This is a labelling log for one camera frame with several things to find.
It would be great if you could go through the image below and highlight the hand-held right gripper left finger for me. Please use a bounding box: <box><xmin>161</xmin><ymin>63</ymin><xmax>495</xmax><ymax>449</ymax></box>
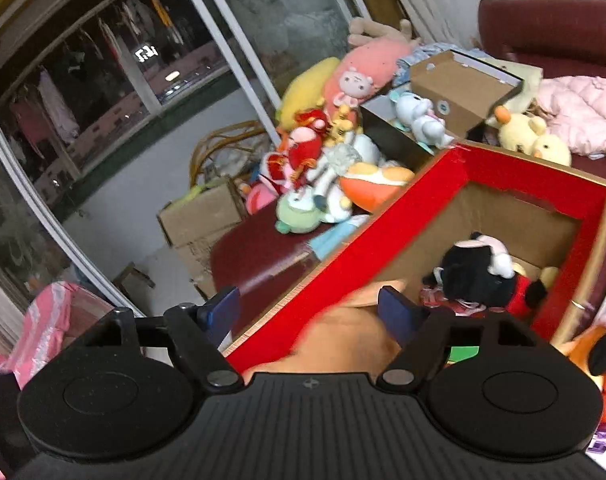
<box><xmin>72</xmin><ymin>285</ymin><xmax>245</xmax><ymax>393</ymax></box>

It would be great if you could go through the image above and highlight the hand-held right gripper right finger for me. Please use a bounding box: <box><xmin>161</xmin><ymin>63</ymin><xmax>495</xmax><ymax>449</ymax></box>
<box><xmin>374</xmin><ymin>284</ymin><xmax>550</xmax><ymax>392</ymax></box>

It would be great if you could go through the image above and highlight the peach plush rabbit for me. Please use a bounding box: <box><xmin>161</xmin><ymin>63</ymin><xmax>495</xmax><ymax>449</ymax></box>
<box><xmin>242</xmin><ymin>279</ymin><xmax>409</xmax><ymax>377</ymax></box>

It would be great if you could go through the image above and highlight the red cardboard box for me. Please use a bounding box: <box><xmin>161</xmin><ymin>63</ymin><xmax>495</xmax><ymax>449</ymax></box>
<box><xmin>224</xmin><ymin>139</ymin><xmax>606</xmax><ymax>377</ymax></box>

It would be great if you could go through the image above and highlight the black mouse plush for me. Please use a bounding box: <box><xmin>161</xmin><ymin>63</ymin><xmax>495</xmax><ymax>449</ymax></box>
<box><xmin>422</xmin><ymin>231</ymin><xmax>560</xmax><ymax>322</ymax></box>

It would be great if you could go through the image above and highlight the worn brown cardboard box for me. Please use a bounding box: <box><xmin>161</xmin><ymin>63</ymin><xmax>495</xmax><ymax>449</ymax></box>
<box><xmin>156</xmin><ymin>179</ymin><xmax>250</xmax><ymax>301</ymax></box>

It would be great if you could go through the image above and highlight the small wooden stool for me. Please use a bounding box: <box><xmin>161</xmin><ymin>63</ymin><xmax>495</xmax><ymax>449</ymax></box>
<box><xmin>112</xmin><ymin>261</ymin><xmax>158</xmax><ymax>303</ymax></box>

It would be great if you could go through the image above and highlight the green plush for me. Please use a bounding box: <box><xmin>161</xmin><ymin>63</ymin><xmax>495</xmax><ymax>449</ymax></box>
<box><xmin>274</xmin><ymin>194</ymin><xmax>326</xmax><ymax>237</ymax></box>

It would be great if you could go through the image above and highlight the orange and white plush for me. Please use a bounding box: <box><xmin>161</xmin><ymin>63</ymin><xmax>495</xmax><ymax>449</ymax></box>
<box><xmin>339</xmin><ymin>161</ymin><xmax>418</xmax><ymax>212</ymax></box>

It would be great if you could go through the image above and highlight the black open box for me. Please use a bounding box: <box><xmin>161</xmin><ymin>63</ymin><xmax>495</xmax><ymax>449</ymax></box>
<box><xmin>358</xmin><ymin>91</ymin><xmax>456</xmax><ymax>173</ymax></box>

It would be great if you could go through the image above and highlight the pink plastic bag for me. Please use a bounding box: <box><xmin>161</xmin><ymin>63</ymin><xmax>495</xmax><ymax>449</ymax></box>
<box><xmin>0</xmin><ymin>281</ymin><xmax>116</xmax><ymax>378</ymax></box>

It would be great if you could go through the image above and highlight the red costume doll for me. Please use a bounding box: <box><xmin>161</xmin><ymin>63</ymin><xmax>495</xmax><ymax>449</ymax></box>
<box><xmin>260</xmin><ymin>109</ymin><xmax>334</xmax><ymax>193</ymax></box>

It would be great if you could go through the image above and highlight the light blue plush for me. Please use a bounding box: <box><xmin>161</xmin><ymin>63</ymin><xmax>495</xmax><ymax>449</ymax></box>
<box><xmin>389</xmin><ymin>91</ymin><xmax>455</xmax><ymax>150</ymax></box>

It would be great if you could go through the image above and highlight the small tiger plush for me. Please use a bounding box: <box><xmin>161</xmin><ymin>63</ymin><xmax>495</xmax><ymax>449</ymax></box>
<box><xmin>328</xmin><ymin>102</ymin><xmax>360</xmax><ymax>147</ymax></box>

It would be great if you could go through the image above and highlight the yellow duck plush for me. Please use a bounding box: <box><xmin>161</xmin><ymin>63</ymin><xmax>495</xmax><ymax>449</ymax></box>
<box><xmin>484</xmin><ymin>104</ymin><xmax>548</xmax><ymax>155</ymax></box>
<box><xmin>530</xmin><ymin>131</ymin><xmax>573</xmax><ymax>167</ymax></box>

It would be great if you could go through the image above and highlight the open brown cardboard box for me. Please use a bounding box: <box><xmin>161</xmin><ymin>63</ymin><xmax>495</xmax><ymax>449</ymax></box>
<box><xmin>407</xmin><ymin>50</ymin><xmax>526</xmax><ymax>137</ymax></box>

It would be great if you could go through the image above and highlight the yellow plush pillow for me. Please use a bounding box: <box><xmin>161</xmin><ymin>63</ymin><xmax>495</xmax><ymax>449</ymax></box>
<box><xmin>277</xmin><ymin>56</ymin><xmax>343</xmax><ymax>132</ymax></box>

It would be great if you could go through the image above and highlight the glass sliding door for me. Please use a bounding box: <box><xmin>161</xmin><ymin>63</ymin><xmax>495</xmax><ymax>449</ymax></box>
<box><xmin>0</xmin><ymin>0</ymin><xmax>379</xmax><ymax>321</ymax></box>

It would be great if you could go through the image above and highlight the pink round plush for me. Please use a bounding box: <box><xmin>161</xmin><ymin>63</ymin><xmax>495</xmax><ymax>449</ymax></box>
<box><xmin>322</xmin><ymin>17</ymin><xmax>424</xmax><ymax>111</ymax></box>

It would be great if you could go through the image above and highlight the pink padded jacket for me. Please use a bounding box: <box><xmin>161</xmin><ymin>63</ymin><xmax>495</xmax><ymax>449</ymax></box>
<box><xmin>532</xmin><ymin>74</ymin><xmax>606</xmax><ymax>168</ymax></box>

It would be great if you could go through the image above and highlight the yellow coiled hose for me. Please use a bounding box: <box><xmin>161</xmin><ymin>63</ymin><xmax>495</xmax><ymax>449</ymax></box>
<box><xmin>189</xmin><ymin>120</ymin><xmax>280</xmax><ymax>192</ymax></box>

